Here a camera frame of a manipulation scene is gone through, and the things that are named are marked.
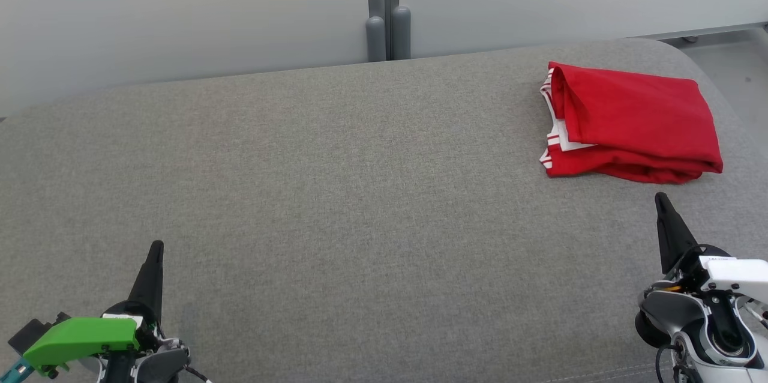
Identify grey fabric sofa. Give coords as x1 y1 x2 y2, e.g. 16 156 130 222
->
0 38 768 383

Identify red shorts with white stripes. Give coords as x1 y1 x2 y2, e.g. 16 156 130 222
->
538 68 706 184

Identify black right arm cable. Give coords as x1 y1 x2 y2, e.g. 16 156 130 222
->
654 341 688 383

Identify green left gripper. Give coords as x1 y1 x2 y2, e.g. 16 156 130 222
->
23 240 164 370

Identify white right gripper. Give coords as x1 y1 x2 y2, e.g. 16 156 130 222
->
654 192 768 306

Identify red and white basketball jersey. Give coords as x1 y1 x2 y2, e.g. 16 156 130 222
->
547 61 724 176

